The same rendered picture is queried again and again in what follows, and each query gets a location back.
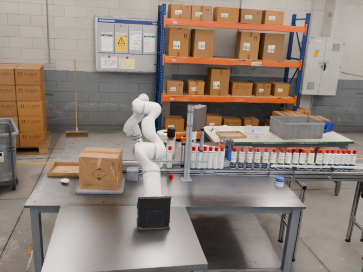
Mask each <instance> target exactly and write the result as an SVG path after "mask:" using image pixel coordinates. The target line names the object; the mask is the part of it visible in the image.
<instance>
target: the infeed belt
mask: <svg viewBox="0 0 363 272"><path fill-rule="evenodd" d="M127 167H138V169H142V166H141V165H132V166H131V165H123V169H127ZM253 168H254V167H251V169H246V167H244V169H238V167H236V168H235V169H230V167H223V169H213V168H211V169H208V168H206V169H202V168H201V169H196V168H194V169H192V168H190V170H222V171H269V170H268V169H267V170H263V169H261V167H260V168H259V170H256V169H253ZM160 169H180V166H172V168H166V166H163V167H162V168H160Z"/></svg>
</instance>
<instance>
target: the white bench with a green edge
mask: <svg viewBox="0 0 363 272"><path fill-rule="evenodd" d="M213 127H214V126H205V127H203V128H204V142H207V139H208V138H209V139H210V140H211V141H212V142H213V143H219V142H220V140H219V138H218V136H217V135H216V131H218V130H217V129H215V128H213ZM228 127H229V128H231V129H233V130H235V131H240V132H242V133H243V134H245V135H246V136H247V138H244V139H234V146H253V147H315V155H314V162H313V163H315V161H316V157H317V153H318V151H319V149H320V147H339V148H340V149H341V151H342V149H345V150H346V152H345V154H346V153H347V150H348V146H349V144H353V143H354V141H352V140H350V139H348V138H346V137H343V136H342V135H339V134H337V133H335V132H333V131H332V132H327V133H323V136H322V139H291V140H282V139H281V138H279V137H278V136H276V135H274V134H273V133H271V132H270V131H269V129H270V127H269V126H228ZM244 127H253V128H261V129H262V131H263V133H264V135H255V134H246V132H245V129H244ZM211 129H213V130H212V132H211V131H210V130H211ZM333 182H335V183H336V184H335V190H334V192H335V193H336V194H334V195H336V196H338V194H339V192H340V187H341V181H333Z"/></svg>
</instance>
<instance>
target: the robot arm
mask: <svg viewBox="0 0 363 272"><path fill-rule="evenodd" d="M131 110H132V111H133V115H132V116H131V117H130V118H129V119H128V120H127V122H126V123H125V125H124V128H123V134H124V135H125V136H126V137H128V136H130V135H132V137H133V139H134V140H136V144H135V145H134V146H133V150H132V151H133V156H134V158H135V159H136V160H137V161H138V162H139V163H140V165H141V166H142V169H143V191H144V196H143V197H152V196H165V195H164V194H162V187H161V177H160V167H159V166H158V165H157V164H155V163H154V162H152V161H151V160H161V159H163V158H165V156H166V148H165V145H164V144H163V142H162V141H161V139H160V138H159V136H157V134H156V129H155V123H154V121H155V120H156V119H157V118H158V117H159V115H160V113H161V110H162V109H161V106H160V105H159V104H158V103H155V102H150V101H149V97H148V96H147V95H146V94H141V95H140V96H139V97H138V98H137V99H135V100H134V101H133V102H132V104H131ZM145 114H147V115H148V116H147V117H145V118H144V119H143V116H144V115H145ZM142 119H143V120H142ZM141 120H142V133H143V136H144V137H145V138H146V139H147V140H148V141H149V142H143V140H142V134H141V131H140V128H139V126H138V123H139V122H140V121H141Z"/></svg>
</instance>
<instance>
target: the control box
mask: <svg viewBox="0 0 363 272"><path fill-rule="evenodd" d="M206 110H207V106H206V105H200V104H199V105H195V107H194V108H193V125H192V130H195V131H197V130H199V129H201V128H203V127H205V124H206Z"/></svg>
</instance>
